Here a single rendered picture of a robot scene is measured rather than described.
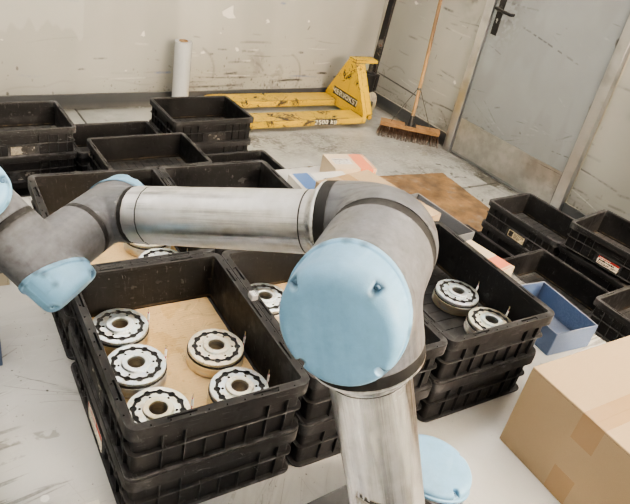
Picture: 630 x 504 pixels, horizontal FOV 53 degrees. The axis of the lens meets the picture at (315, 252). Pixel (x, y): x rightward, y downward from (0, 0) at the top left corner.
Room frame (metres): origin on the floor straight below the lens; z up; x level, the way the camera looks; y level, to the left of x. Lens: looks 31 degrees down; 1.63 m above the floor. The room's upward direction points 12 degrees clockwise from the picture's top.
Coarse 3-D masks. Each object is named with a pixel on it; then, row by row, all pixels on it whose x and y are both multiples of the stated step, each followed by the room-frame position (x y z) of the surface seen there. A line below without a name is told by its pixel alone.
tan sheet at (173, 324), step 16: (176, 304) 1.01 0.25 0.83; (192, 304) 1.02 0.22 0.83; (208, 304) 1.03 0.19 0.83; (160, 320) 0.95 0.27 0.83; (176, 320) 0.96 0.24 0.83; (192, 320) 0.97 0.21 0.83; (208, 320) 0.98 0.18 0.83; (160, 336) 0.90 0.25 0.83; (176, 336) 0.91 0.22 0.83; (176, 352) 0.87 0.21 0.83; (176, 368) 0.83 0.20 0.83; (176, 384) 0.79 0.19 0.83; (192, 384) 0.80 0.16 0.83; (208, 384) 0.81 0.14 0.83; (128, 400) 0.73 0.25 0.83
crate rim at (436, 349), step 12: (228, 252) 1.08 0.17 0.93; (240, 252) 1.10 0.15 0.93; (252, 252) 1.11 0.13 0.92; (228, 264) 1.04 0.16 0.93; (240, 276) 1.01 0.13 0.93; (252, 288) 0.98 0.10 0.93; (264, 312) 0.91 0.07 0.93; (276, 324) 0.89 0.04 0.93; (444, 336) 0.95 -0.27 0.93; (432, 348) 0.91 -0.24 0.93; (444, 348) 0.93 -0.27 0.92; (300, 360) 0.80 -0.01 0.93; (312, 384) 0.77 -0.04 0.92
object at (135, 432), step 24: (144, 264) 0.98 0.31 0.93; (168, 264) 1.00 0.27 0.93; (240, 288) 0.97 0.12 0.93; (96, 336) 0.76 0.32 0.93; (96, 360) 0.72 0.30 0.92; (288, 360) 0.80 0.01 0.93; (288, 384) 0.74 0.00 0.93; (120, 408) 0.62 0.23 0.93; (192, 408) 0.65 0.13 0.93; (216, 408) 0.66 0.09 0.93; (240, 408) 0.68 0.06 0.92; (144, 432) 0.60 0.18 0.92; (168, 432) 0.62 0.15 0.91
